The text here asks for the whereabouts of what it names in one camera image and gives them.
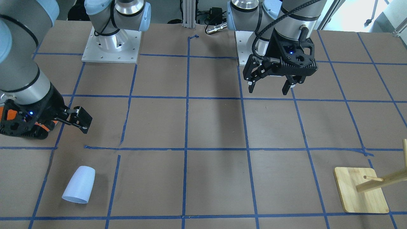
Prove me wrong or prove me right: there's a black power box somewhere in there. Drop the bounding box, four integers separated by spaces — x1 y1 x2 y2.
208 7 223 20

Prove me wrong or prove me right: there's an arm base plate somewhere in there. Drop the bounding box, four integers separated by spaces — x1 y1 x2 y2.
82 28 142 64
235 31 269 67

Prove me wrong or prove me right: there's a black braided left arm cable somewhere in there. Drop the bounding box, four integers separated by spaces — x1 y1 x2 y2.
252 0 321 61

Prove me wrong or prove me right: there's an aluminium frame post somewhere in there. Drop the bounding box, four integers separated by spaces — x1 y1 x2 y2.
181 0 197 29

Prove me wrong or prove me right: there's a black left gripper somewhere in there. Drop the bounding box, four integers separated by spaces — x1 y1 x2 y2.
243 29 318 96

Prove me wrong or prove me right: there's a wooden mug tree stand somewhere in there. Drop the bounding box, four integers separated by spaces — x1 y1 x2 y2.
330 138 406 214

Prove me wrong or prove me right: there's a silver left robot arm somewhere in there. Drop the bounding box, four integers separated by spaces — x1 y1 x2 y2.
226 0 326 95

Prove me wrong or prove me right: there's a silver cable connector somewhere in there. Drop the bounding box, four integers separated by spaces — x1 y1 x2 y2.
205 22 228 35

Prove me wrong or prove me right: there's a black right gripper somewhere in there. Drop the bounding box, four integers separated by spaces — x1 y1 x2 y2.
1 85 93 140

